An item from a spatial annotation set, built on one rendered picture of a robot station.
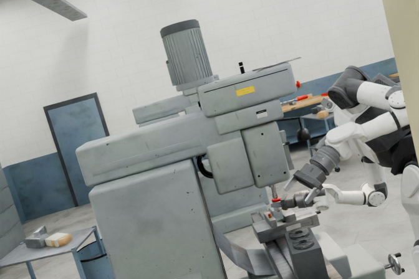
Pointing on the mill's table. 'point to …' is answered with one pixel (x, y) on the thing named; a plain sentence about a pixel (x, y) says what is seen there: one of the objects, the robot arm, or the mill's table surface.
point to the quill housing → (265, 154)
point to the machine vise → (269, 231)
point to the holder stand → (306, 254)
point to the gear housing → (249, 116)
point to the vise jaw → (288, 215)
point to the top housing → (246, 89)
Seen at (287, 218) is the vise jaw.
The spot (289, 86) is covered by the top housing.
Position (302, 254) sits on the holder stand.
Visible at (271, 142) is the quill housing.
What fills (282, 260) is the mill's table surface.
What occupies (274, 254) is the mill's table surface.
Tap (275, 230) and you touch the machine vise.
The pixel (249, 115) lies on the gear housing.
